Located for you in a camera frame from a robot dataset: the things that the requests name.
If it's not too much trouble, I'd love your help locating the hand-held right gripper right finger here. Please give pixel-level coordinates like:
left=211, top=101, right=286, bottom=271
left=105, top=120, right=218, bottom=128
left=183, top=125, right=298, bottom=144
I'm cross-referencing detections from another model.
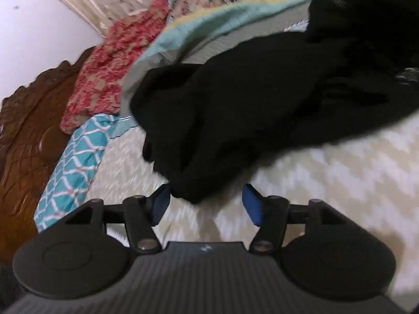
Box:
left=241, top=183, right=353, bottom=255

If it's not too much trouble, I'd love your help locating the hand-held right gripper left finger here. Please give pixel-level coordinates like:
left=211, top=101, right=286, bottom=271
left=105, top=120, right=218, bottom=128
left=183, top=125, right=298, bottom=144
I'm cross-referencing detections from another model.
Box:
left=65, top=184, right=172, bottom=254

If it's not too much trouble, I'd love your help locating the black zippered sweater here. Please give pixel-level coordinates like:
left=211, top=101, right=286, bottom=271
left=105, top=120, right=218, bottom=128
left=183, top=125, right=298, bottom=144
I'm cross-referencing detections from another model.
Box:
left=130, top=0, right=419, bottom=204

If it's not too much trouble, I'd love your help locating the chevron patterned bedspread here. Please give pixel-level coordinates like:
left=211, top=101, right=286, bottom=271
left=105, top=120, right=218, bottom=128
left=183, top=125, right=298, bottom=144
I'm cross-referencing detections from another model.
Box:
left=104, top=0, right=419, bottom=314

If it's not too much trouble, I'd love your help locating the teal lattice pillow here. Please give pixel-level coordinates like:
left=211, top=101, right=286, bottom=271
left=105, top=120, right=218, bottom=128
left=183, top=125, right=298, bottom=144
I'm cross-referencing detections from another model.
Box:
left=34, top=113, right=119, bottom=233

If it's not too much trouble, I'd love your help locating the red floral blanket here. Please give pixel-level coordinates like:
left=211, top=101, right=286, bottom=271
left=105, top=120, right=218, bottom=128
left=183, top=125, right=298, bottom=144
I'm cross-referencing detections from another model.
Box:
left=60, top=0, right=171, bottom=134

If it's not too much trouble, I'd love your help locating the carved wooden headboard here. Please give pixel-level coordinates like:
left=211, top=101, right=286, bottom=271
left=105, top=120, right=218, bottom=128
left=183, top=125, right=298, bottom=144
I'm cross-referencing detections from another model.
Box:
left=0, top=47, right=99, bottom=263

